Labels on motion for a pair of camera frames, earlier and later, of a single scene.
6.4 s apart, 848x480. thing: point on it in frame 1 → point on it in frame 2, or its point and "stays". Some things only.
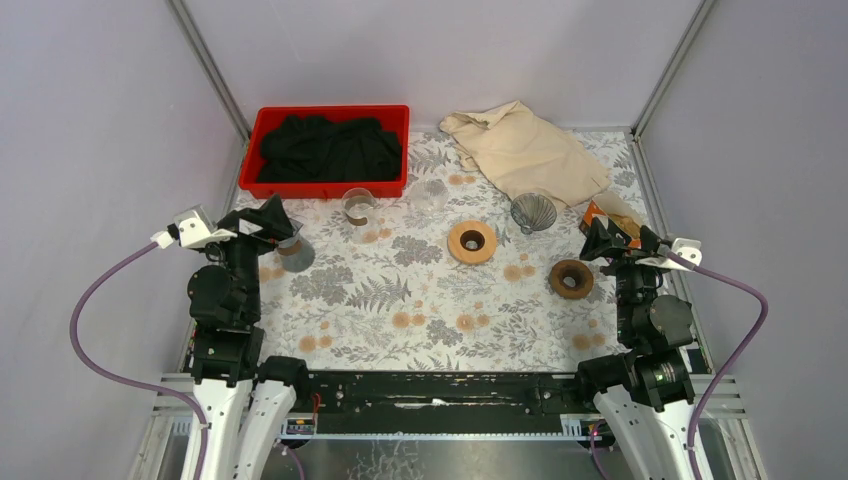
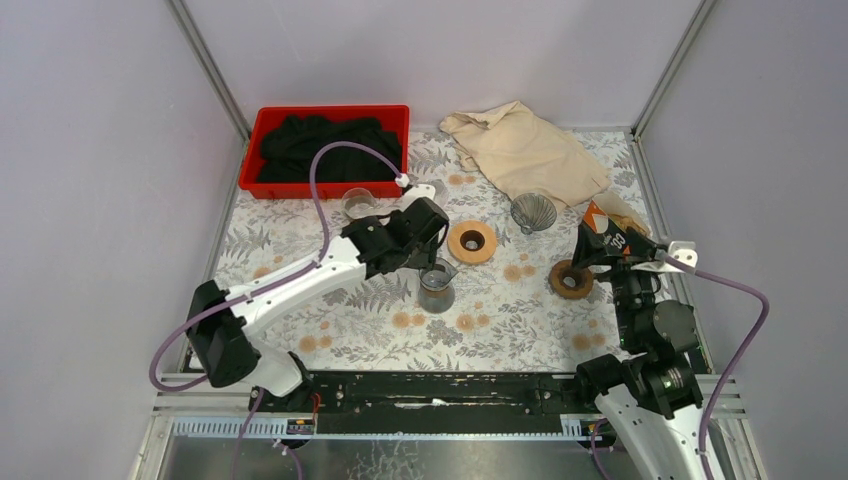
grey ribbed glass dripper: (533, 212) stays
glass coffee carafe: (296, 253) → (436, 293)
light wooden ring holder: (472, 242) stays
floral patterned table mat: (454, 277) stays
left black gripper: (250, 225) → (428, 225)
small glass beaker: (357, 204) stays
